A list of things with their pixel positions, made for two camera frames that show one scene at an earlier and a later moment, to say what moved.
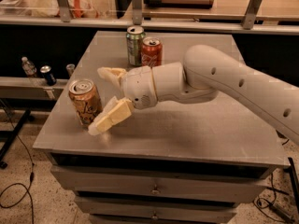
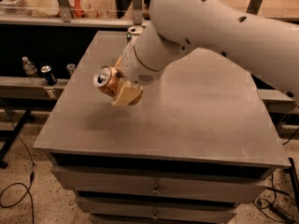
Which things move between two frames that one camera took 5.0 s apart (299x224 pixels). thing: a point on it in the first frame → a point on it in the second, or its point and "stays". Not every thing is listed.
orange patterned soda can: x=86 y=100 → x=107 y=77
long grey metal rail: x=292 y=29 stays
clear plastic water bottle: x=28 y=66 stays
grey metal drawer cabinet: x=171 y=162 stays
